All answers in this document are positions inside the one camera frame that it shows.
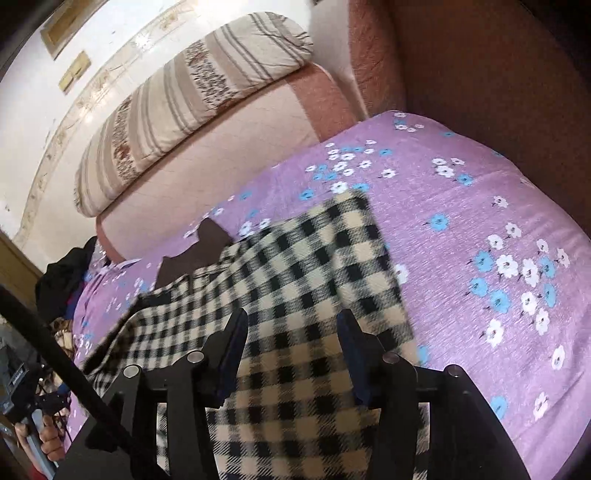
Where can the large beige wall frame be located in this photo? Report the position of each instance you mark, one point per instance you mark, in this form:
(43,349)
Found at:
(69,23)

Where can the wooden door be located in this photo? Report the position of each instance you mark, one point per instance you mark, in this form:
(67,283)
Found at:
(18,263)

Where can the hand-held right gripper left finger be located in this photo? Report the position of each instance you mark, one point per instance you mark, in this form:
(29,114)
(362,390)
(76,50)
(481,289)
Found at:
(228,355)

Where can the pile of dark clothes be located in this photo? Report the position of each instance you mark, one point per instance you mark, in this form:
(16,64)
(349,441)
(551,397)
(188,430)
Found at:
(64,277)

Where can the small beige wall frame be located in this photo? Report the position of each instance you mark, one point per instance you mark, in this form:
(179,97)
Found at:
(75,71)

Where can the purple floral bedsheet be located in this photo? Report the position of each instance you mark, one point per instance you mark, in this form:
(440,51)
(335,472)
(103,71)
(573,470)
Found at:
(461,277)

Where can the brown patterned scarf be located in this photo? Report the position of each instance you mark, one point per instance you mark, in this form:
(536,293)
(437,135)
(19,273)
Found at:
(64,337)

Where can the striped beige pillow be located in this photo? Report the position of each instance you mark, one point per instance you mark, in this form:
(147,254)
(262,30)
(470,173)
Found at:
(175,106)

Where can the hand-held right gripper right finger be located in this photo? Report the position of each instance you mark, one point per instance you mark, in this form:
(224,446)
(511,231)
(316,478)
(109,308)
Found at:
(355,364)

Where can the person's left hand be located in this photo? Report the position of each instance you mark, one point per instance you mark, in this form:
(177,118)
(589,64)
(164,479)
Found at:
(51,438)

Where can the black beige checked coat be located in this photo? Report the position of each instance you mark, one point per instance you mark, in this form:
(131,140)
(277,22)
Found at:
(286,277)

